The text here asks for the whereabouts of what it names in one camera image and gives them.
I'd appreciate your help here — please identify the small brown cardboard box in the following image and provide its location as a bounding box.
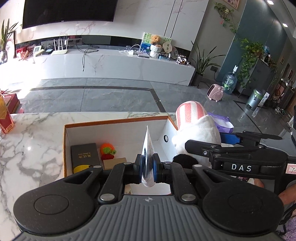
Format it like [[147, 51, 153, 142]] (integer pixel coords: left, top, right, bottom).
[[103, 158, 126, 170]]

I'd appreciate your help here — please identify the cow figurine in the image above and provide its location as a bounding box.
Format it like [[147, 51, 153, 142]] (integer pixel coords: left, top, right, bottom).
[[176, 55, 190, 66]]

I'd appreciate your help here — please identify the purple tissue pack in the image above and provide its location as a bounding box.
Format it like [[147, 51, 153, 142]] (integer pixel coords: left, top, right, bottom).
[[208, 113, 234, 133]]

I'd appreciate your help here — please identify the framed wall picture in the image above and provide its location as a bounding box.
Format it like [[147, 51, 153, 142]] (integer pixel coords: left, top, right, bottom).
[[224, 0, 240, 9]]

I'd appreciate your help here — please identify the green plant in vase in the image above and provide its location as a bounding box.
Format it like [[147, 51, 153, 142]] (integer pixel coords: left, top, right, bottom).
[[1, 19, 18, 64]]

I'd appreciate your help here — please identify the white plush with striped ear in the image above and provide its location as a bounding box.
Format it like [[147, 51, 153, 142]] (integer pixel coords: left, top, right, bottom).
[[171, 101, 221, 168]]

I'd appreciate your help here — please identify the black textured gift box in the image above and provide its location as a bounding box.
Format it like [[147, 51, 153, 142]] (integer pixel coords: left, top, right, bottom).
[[71, 143, 100, 169]]

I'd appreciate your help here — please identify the potted green plant right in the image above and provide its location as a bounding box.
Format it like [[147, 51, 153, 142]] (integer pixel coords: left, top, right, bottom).
[[189, 42, 225, 88]]

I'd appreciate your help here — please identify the hanging ivy plant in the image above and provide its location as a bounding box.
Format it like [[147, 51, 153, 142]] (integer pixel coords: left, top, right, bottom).
[[238, 38, 264, 89]]

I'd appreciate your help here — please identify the person's right hand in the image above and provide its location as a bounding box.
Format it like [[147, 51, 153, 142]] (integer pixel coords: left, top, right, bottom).
[[248, 178, 295, 211]]

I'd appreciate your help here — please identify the white printed card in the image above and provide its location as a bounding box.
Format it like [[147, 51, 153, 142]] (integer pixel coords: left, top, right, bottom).
[[141, 126, 155, 187]]

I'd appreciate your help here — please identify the orange red crochet toy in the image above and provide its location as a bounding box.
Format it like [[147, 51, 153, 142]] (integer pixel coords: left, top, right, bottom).
[[100, 143, 116, 161]]

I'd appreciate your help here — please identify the black cable on cabinet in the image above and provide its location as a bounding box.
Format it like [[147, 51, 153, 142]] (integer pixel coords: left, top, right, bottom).
[[77, 43, 99, 72]]

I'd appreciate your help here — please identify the blue water jug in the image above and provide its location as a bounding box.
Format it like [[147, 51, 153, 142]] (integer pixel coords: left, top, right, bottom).
[[222, 65, 238, 94]]

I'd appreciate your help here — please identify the large black television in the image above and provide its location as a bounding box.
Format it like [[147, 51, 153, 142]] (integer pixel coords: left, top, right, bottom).
[[23, 0, 118, 29]]

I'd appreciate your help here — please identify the grey trash bin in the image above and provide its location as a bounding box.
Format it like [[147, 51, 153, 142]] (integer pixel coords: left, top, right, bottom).
[[246, 89, 264, 110]]

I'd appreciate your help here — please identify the brown teddy bear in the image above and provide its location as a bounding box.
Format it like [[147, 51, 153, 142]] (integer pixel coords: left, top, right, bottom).
[[150, 35, 161, 45]]

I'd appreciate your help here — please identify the yellow round case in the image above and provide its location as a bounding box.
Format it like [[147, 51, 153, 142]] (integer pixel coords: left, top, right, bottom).
[[73, 164, 92, 174]]

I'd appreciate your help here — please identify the green picture board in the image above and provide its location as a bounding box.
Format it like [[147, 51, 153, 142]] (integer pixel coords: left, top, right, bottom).
[[140, 32, 171, 54]]

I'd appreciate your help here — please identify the pink small heater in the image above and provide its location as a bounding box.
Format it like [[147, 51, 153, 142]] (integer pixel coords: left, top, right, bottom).
[[207, 84, 224, 102]]

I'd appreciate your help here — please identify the white wifi router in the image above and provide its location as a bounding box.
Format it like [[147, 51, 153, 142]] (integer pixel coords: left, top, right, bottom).
[[51, 38, 69, 55]]

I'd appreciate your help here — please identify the red gift box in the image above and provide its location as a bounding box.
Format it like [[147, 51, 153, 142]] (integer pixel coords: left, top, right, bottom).
[[3, 93, 21, 114]]

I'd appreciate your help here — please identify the red yellow drink carton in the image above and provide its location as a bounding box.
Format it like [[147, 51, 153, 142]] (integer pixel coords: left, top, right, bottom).
[[0, 94, 15, 133]]

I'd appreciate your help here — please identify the white marble tv cabinet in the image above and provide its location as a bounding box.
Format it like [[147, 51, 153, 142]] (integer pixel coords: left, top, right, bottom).
[[1, 49, 195, 86]]

